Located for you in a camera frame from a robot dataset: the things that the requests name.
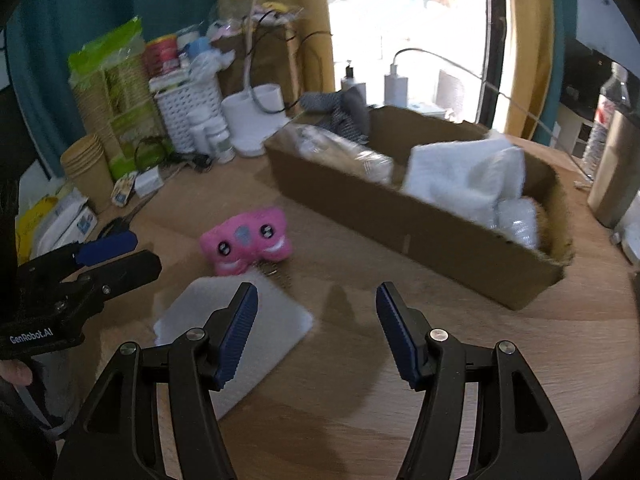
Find grey charging cable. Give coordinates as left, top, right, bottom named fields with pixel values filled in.
left=392, top=49, right=591, bottom=183

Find stack of brown paper cups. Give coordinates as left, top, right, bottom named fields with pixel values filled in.
left=60, top=134, right=115, bottom=213

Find pink plush toy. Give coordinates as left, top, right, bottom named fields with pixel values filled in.
left=200, top=212, right=293, bottom=278

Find brown paper bag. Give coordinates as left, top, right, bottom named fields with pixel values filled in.
left=212, top=20, right=301, bottom=106

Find white card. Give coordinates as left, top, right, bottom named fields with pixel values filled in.
left=135, top=170, right=163, bottom=197

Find cotton swab packet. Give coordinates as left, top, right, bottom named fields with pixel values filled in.
left=285, top=124, right=396, bottom=186

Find white blue packet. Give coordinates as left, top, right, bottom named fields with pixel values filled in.
left=35, top=187, right=98, bottom=256

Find white cloth pad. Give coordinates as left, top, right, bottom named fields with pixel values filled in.
left=152, top=275, right=315, bottom=421

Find steel tumbler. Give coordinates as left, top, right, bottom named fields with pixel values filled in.
left=587, top=110, right=640, bottom=228

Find white desk lamp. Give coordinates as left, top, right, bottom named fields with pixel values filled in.
left=221, top=0, right=291, bottom=157

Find teal curtain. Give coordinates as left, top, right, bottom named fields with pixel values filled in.
left=5, top=0, right=221, bottom=176
left=535, top=0, right=578, bottom=146

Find outdoor air conditioner unit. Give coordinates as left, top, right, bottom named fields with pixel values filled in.
left=435, top=70, right=468, bottom=111

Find white plastic bag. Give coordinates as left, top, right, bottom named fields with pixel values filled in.
left=190, top=52, right=233, bottom=81

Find yellow plush toy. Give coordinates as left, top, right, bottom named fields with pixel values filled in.
left=250, top=2, right=303, bottom=23

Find white charger with black cable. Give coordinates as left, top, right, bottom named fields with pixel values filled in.
left=247, top=10, right=368, bottom=111

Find black scissors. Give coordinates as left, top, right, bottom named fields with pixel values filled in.
left=95, top=195, right=156, bottom=241

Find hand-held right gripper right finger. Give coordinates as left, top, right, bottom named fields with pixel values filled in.
left=375, top=281, right=583, bottom=480

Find brown cardboard box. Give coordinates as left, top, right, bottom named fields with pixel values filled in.
left=264, top=105, right=576, bottom=311

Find clear plastic pack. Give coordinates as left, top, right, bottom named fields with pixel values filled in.
left=496, top=197, right=540, bottom=251

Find clear water bottle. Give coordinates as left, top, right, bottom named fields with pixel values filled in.
left=582, top=62, right=632, bottom=178

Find white blue charger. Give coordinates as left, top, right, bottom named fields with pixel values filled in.
left=384, top=62, right=408, bottom=106

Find person's left hand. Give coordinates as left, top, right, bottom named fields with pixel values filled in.
left=0, top=359, right=32, bottom=387

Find yellow plastic bag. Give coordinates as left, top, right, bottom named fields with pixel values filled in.
left=17, top=195, right=61, bottom=261

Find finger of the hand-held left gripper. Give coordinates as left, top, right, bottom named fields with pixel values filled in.
left=20, top=230, right=139, bottom=281
left=75, top=249, right=163, bottom=307

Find white plastic basket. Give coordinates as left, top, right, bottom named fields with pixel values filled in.
left=150, top=76, right=225, bottom=153

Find yellow curtain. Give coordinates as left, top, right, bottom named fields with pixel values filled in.
left=215, top=0, right=336, bottom=106
left=492, top=0, right=556, bottom=146

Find white pill bottle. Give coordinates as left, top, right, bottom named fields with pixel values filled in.
left=187, top=110, right=211, bottom=156
left=205, top=119, right=235, bottom=163

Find white round device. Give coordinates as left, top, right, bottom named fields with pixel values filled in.
left=612, top=225, right=640, bottom=266

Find black computer monitor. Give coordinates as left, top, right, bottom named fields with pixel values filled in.
left=562, top=40, right=618, bottom=111

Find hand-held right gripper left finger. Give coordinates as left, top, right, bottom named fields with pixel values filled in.
left=52, top=281, right=260, bottom=480

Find green pack of paper cups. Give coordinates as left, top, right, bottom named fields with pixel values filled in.
left=67, top=16, right=173, bottom=181

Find red can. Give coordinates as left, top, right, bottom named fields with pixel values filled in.
left=142, top=35, right=182, bottom=78

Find white towel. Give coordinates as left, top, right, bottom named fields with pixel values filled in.
left=402, top=130, right=527, bottom=228

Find grey knitted glove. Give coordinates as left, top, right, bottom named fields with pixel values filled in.
left=299, top=86, right=371, bottom=138

